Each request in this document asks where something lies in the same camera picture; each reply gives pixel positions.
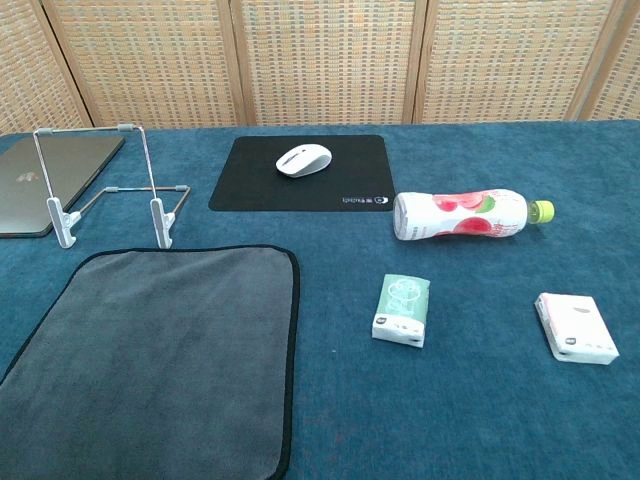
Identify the green tissue pack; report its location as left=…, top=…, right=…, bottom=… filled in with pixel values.
left=370, top=273, right=432, bottom=349

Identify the grey and blue cloth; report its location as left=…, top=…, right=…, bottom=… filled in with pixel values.
left=0, top=243, right=301, bottom=480

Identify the pink white tissue pack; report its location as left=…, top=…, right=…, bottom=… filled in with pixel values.
left=533, top=292, right=621, bottom=367

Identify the pink label bottle green cap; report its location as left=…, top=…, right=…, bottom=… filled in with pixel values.
left=392, top=188, right=556, bottom=243

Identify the white computer mouse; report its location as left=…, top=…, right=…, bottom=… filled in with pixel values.
left=275, top=143, right=333, bottom=178

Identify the woven wooden folding screen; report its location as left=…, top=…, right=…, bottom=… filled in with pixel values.
left=0, top=0, right=640, bottom=136

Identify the teal table cloth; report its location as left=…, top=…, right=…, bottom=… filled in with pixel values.
left=0, top=118, right=640, bottom=480

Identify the black mouse pad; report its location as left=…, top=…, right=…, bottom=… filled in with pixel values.
left=207, top=134, right=397, bottom=213

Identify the silver laptop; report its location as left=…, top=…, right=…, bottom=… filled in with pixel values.
left=0, top=134, right=126, bottom=239

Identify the white wire stand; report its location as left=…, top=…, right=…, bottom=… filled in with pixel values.
left=31, top=123, right=192, bottom=251

